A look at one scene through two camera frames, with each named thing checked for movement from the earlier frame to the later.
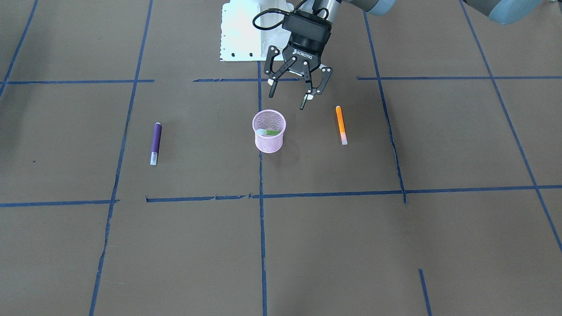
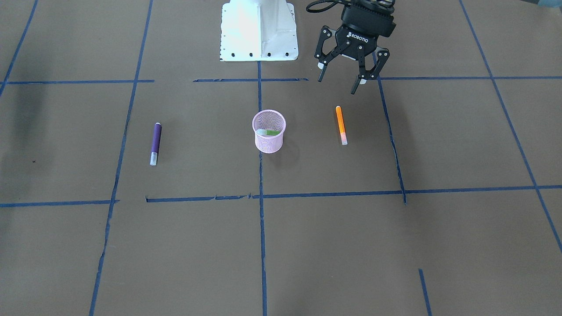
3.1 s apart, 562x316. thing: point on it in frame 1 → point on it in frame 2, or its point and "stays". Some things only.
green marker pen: (268, 132) stays
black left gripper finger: (273, 74) → (326, 33)
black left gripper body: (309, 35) → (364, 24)
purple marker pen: (156, 141) stays
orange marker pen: (342, 126) stays
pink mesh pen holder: (268, 125) stays
